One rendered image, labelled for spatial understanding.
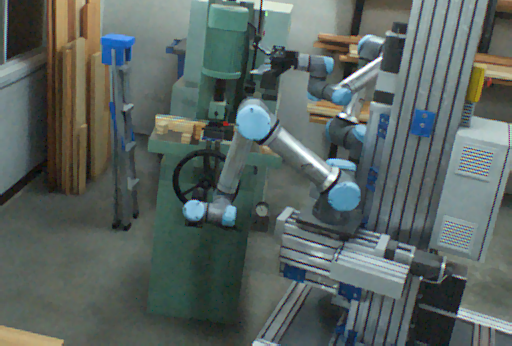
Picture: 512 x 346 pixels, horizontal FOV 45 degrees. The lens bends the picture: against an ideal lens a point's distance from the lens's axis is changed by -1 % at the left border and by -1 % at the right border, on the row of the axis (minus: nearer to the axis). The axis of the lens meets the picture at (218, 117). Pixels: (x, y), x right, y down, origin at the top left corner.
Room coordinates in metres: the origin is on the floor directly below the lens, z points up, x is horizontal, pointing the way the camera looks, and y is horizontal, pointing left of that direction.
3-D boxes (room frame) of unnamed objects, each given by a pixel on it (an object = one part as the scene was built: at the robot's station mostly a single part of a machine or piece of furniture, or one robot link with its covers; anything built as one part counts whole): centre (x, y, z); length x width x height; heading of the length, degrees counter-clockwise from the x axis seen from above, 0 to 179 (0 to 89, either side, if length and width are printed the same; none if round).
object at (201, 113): (3.09, 0.00, 1.16); 0.22 x 0.22 x 0.72; 89
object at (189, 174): (2.92, 0.01, 0.76); 0.57 x 0.45 x 0.09; 179
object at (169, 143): (2.69, 0.00, 0.87); 0.61 x 0.30 x 0.06; 89
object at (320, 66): (2.67, -0.41, 1.32); 0.11 x 0.08 x 0.09; 89
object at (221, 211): (2.14, -0.05, 0.82); 0.11 x 0.11 x 0.08; 89
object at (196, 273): (2.92, 0.01, 0.36); 0.58 x 0.45 x 0.71; 179
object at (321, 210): (2.25, -0.48, 0.87); 0.15 x 0.15 x 0.10
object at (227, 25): (2.80, 0.01, 1.35); 0.18 x 0.18 x 0.31
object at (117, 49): (3.58, 0.58, 0.58); 0.27 x 0.25 x 1.16; 82
